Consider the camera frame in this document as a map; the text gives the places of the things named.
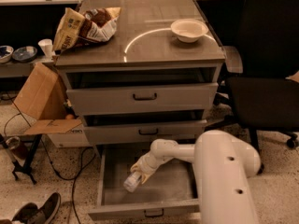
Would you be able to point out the grey drawer cabinet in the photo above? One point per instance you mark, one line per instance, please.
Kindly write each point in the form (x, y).
(143, 52)

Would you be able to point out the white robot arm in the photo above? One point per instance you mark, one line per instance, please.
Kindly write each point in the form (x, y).
(222, 165)

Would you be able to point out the grey top drawer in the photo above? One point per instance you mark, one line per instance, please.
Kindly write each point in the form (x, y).
(142, 99)

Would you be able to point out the yellow brown chip bag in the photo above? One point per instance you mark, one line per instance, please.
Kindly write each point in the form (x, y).
(94, 26)

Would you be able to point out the black metal stand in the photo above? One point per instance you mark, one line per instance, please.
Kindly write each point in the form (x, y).
(21, 153)

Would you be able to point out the brown cardboard box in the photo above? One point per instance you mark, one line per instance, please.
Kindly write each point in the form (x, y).
(42, 98)

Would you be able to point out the white paper cup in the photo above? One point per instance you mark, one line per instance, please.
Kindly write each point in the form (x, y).
(46, 46)

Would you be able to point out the blue patterned bowl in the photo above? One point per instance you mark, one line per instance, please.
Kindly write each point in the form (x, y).
(25, 54)

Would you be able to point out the black office chair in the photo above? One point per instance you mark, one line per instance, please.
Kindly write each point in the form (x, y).
(261, 93)

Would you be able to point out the clear plastic water bottle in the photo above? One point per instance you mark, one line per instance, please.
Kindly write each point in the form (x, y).
(132, 181)

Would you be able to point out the grey bottom drawer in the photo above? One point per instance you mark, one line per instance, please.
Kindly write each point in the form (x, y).
(171, 191)

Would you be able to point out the grey drawer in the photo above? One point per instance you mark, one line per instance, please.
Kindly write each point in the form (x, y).
(144, 132)
(142, 99)
(171, 191)

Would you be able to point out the dark grey shoe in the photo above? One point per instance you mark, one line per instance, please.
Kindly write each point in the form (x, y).
(31, 214)

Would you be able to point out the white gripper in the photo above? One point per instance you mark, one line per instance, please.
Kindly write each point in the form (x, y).
(145, 164)

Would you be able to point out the grey middle drawer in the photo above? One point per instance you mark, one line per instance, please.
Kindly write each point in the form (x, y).
(144, 132)

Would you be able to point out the white cardboard box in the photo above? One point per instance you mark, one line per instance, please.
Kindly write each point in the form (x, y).
(74, 138)

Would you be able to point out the white blue bowl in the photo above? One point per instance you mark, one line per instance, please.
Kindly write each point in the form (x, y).
(5, 53)

